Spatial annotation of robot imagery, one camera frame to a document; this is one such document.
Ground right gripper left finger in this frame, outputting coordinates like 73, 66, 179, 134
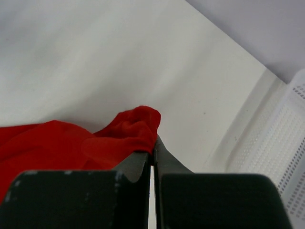
0, 152, 151, 229

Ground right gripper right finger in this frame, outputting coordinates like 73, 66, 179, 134
153, 139, 291, 229

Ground red t shirt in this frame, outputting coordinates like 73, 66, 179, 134
0, 106, 161, 198

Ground white plastic basket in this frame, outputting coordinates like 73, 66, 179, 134
225, 70, 305, 229

